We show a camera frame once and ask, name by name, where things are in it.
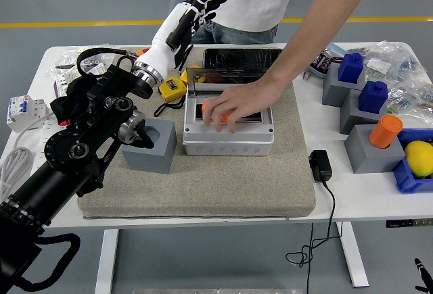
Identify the person's left hand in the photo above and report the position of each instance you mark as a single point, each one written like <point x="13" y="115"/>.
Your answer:
<point x="243" y="99"/>

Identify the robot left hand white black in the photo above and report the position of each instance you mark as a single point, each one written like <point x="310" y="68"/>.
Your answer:
<point x="162" y="44"/>

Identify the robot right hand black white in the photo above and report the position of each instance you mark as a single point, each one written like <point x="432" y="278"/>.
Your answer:
<point x="426" y="277"/>

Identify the orange cylinder battery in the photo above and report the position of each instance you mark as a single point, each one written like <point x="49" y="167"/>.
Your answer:
<point x="385" y="131"/>
<point x="226" y="117"/>

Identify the clear hinged box lid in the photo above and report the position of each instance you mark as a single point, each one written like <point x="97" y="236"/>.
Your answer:
<point x="203" y="88"/>

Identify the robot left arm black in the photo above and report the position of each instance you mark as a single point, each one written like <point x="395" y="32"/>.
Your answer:
<point x="67" y="152"/>

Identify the person's left forearm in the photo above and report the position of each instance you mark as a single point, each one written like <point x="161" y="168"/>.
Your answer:
<point x="318" y="23"/>

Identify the grey plastic junction box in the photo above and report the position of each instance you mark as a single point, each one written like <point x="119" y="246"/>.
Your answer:
<point x="228" y="142"/>

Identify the yellow tape measure black print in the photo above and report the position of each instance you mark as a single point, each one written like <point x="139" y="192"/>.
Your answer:
<point x="184" y="77"/>

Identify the black plastic tray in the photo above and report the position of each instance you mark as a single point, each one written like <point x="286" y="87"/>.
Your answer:
<point x="236" y="58"/>

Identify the yellow tape measure with sticker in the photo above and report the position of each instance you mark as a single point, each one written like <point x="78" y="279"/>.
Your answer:
<point x="170" y="89"/>

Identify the black table control panel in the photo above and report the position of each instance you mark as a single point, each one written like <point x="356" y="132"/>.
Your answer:
<point x="406" y="223"/>

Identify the small metal tweezers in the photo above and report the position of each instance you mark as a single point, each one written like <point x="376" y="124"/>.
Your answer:
<point x="306" y="76"/>

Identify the white table leg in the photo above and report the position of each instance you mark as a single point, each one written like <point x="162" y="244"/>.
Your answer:
<point x="106" y="260"/>
<point x="353" y="257"/>

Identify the dark snack packets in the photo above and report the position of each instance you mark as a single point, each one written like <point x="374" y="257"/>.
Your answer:
<point x="323" y="61"/>

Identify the grey holder block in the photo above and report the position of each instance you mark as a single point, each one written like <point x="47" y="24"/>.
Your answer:
<point x="372" y="160"/>
<point x="333" y="93"/>
<point x="352" y="118"/>

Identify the grey-brown mat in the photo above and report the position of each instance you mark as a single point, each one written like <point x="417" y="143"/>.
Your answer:
<point x="220" y="189"/>

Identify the clear bag of metal parts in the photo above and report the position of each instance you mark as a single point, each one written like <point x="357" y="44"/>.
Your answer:
<point x="67" y="58"/>

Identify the grey block with round hole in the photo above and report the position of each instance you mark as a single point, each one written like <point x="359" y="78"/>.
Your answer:
<point x="159" y="152"/>

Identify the blue storage bin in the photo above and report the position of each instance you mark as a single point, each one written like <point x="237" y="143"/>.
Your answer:
<point x="406" y="179"/>

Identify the black power adapter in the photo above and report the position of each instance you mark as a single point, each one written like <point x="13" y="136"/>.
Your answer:
<point x="320" y="165"/>

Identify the pale blue dish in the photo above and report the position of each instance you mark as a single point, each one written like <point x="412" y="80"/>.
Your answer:
<point x="338" y="50"/>

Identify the white purple printed packet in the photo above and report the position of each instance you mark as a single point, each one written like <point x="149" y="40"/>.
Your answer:
<point x="61" y="82"/>

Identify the blue bottle-shaped block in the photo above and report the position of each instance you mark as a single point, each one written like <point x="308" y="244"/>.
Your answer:
<point x="372" y="98"/>
<point x="352" y="69"/>

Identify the black cloth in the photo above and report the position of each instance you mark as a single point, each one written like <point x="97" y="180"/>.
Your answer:
<point x="64" y="104"/>

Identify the yellow lemon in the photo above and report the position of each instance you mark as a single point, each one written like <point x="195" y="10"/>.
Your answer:
<point x="421" y="159"/>

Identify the white power strip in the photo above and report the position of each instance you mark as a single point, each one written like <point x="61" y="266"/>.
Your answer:
<point x="40" y="138"/>

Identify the white circuit breaker blue switches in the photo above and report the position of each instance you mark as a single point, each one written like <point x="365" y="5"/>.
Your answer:
<point x="23" y="111"/>

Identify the clear bags of small parts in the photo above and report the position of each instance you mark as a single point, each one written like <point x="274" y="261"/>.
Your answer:
<point x="399" y="67"/>

